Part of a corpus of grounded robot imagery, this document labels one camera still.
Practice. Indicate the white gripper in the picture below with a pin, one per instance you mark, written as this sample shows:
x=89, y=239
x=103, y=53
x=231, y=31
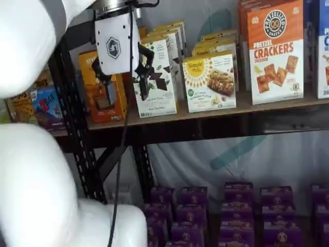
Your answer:
x=113, y=43

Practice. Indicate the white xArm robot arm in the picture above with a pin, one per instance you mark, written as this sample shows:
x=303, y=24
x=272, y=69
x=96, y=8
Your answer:
x=30, y=180

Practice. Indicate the orange snack box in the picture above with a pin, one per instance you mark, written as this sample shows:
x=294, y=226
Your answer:
x=120, y=100
x=142, y=32

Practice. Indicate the white Sweet Thins box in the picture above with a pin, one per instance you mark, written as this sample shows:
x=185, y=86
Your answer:
x=177, y=27
x=178, y=77
x=160, y=105

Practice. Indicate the white box yellow label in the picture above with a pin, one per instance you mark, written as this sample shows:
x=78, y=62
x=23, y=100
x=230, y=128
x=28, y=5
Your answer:
x=221, y=34
x=203, y=103
x=218, y=49

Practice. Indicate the orange Bobo's box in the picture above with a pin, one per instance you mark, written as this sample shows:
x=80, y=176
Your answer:
x=45, y=79
x=20, y=108

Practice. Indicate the blue Z Bar box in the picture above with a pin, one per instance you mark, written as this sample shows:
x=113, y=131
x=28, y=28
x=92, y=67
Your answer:
x=47, y=110

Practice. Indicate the purple snack box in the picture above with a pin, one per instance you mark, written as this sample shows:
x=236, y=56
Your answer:
x=159, y=212
x=183, y=244
x=163, y=195
x=191, y=213
x=326, y=234
x=282, y=234
x=278, y=213
x=194, y=195
x=323, y=213
x=236, y=243
x=321, y=194
x=157, y=231
x=187, y=231
x=239, y=191
x=276, y=195
x=237, y=211
x=237, y=229

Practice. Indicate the orange Pretzel Crackers box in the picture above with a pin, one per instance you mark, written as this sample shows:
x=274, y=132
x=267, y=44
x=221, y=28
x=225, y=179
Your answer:
x=242, y=38
x=275, y=33

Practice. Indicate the green snack box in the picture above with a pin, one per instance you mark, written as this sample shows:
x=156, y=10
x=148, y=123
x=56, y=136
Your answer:
x=4, y=119

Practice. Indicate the blue Pretzel Crackers box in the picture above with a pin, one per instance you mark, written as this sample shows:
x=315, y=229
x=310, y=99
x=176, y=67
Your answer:
x=309, y=51
x=324, y=64

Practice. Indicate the white banner teal logo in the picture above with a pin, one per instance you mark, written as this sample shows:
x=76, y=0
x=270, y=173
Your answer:
x=282, y=159

